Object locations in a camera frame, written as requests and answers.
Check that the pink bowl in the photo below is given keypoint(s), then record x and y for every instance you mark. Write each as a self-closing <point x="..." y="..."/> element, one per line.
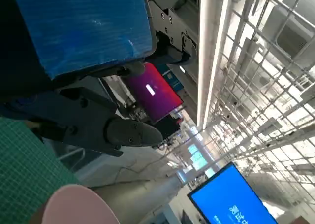
<point x="78" y="206"/>

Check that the monitor with purple screen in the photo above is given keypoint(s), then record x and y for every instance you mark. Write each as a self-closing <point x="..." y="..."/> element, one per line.
<point x="155" y="98"/>

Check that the small dark monitor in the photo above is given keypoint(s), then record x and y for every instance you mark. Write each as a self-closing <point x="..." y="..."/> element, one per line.
<point x="167" y="128"/>

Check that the grey metal panel with screws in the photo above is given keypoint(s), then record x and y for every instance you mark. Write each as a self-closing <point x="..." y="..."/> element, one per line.
<point x="172" y="19"/>

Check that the monitor with blue screen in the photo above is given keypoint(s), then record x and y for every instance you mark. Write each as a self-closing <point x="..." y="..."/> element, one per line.
<point x="221" y="199"/>

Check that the black left robot hand blue tape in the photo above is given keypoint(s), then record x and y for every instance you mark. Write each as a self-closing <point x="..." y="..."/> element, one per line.
<point x="86" y="29"/>

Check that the long white ceiling light strip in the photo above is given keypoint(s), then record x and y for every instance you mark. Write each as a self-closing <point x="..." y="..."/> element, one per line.
<point x="209" y="61"/>

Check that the ceiling air vent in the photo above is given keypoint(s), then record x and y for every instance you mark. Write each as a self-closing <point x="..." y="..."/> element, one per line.
<point x="295" y="39"/>

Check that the green cutting mat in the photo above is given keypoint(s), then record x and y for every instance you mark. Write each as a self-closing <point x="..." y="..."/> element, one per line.
<point x="24" y="172"/>

